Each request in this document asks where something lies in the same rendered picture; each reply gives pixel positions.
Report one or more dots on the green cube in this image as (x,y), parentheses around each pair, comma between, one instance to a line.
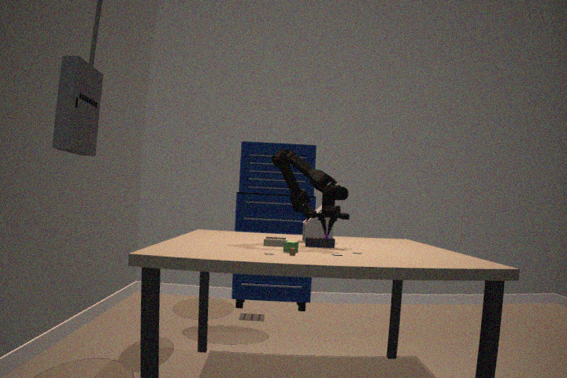
(288,245)

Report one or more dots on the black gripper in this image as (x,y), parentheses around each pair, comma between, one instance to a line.
(344,216)

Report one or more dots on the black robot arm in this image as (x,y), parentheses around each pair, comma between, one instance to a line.
(319,179)

